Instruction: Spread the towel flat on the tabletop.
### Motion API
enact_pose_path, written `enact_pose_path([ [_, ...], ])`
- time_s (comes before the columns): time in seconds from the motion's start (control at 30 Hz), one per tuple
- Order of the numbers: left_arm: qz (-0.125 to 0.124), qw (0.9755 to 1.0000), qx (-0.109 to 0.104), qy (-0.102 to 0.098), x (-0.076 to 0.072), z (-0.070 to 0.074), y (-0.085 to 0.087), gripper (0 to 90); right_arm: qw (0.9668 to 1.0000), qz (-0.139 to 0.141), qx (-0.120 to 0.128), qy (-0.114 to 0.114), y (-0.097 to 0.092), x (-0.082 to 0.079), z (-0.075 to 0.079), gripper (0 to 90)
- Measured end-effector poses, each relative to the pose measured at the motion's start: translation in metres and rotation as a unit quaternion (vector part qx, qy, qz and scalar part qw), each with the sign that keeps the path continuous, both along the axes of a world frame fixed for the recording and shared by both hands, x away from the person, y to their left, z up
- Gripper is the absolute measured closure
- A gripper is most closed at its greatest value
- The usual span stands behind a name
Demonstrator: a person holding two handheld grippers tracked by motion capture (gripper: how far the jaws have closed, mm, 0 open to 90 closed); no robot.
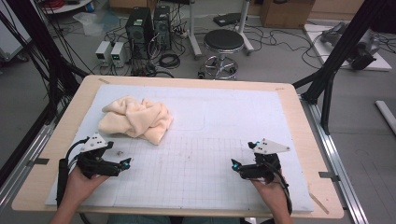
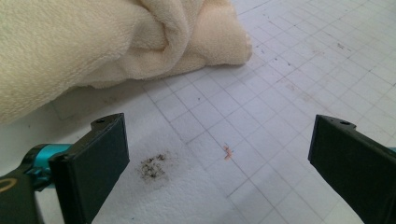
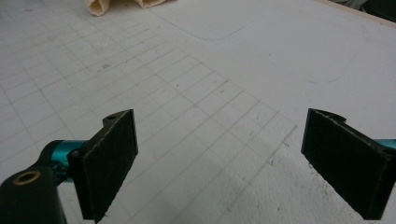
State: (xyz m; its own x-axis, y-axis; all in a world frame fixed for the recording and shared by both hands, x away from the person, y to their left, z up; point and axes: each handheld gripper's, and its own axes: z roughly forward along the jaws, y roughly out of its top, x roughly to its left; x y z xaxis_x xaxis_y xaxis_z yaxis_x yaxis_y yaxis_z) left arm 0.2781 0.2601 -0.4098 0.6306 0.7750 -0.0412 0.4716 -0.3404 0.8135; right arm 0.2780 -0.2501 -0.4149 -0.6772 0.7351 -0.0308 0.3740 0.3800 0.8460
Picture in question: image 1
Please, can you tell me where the white tube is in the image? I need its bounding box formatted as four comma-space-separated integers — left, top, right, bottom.
375, 100, 396, 135

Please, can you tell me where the large black computer tower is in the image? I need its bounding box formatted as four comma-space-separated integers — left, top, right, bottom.
125, 7, 156, 60

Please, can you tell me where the slim black computer tower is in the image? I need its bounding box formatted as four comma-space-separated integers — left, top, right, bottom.
153, 5, 173, 51

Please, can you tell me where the person's left hand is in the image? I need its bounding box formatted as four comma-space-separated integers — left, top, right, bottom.
62, 166, 110, 204

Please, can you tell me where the white gridded mat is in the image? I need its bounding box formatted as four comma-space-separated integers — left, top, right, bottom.
45, 83, 315, 213

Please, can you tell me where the cream towel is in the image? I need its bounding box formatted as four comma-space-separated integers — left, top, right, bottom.
97, 95, 175, 146

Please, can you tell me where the round white table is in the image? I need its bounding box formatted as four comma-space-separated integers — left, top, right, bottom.
40, 0, 94, 15

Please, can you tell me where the coiled black cable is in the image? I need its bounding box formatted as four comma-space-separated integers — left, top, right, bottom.
158, 53, 181, 69

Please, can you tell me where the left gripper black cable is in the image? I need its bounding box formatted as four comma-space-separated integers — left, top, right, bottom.
56, 138, 90, 208

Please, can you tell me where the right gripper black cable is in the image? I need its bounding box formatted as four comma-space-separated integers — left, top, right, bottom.
264, 161, 293, 216

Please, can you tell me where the clear plastic bag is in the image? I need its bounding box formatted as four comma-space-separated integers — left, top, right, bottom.
73, 10, 120, 36

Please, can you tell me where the flat black device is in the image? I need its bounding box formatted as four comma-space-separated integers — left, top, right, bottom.
213, 12, 242, 27

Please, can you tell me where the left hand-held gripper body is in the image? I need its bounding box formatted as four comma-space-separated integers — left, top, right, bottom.
76, 133, 123, 180

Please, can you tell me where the white floor board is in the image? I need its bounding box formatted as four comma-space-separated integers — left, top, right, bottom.
303, 22, 393, 73

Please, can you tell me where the grey machine part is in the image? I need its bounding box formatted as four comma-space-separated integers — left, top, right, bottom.
320, 21, 381, 71

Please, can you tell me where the black round stool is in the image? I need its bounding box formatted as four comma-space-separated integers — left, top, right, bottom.
197, 28, 246, 81

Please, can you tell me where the person's right hand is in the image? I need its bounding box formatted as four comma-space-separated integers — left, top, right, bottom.
251, 174, 290, 208

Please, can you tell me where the white power supply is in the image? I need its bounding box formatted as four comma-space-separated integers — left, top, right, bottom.
110, 41, 129, 68
94, 40, 112, 62

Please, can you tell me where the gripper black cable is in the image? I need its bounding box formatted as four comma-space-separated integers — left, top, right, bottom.
56, 138, 90, 208
264, 161, 293, 216

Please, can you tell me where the white stand leg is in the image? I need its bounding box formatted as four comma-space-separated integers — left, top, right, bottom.
186, 0, 204, 60
234, 0, 255, 55

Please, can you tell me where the cardboard box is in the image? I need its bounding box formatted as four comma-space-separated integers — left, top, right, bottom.
260, 0, 316, 30

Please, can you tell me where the aluminium rail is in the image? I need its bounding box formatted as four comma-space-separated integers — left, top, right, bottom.
300, 94, 370, 224
0, 124, 55, 213

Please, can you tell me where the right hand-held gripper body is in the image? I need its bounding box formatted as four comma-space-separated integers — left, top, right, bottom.
239, 138, 291, 185

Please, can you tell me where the thin wooden strip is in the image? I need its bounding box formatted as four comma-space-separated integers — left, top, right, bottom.
307, 191, 330, 216

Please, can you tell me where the black metal frame post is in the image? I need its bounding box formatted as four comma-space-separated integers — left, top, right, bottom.
292, 0, 390, 136
6, 0, 90, 125

